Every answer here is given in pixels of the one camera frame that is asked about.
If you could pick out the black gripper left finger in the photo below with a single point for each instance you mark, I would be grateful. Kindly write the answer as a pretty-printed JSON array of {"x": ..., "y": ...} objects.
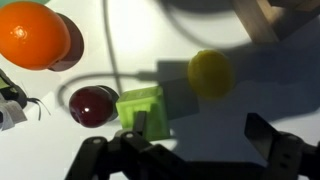
[{"x": 136, "y": 153}]

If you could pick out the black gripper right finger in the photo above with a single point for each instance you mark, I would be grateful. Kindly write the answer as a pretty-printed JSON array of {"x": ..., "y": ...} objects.
[{"x": 276, "y": 146}]

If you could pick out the light green block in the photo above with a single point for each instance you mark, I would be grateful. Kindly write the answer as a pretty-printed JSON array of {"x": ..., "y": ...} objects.
[{"x": 146, "y": 106}]

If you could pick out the slatted wooden tray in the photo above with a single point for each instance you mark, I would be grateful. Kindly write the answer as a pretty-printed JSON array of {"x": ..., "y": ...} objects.
[{"x": 258, "y": 21}]

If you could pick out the dark red toy plum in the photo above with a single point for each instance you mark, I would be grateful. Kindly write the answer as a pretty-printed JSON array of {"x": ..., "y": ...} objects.
[{"x": 90, "y": 106}]

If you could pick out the yellow toy lemon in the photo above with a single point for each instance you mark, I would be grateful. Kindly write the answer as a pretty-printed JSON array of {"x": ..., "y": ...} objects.
[{"x": 210, "y": 73}]

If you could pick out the black white patterned cube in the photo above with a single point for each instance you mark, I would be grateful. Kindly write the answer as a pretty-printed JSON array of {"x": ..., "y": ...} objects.
[{"x": 10, "y": 100}]

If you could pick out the orange toy orange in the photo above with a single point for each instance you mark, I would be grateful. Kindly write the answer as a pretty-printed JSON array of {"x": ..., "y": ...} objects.
[{"x": 31, "y": 35}]

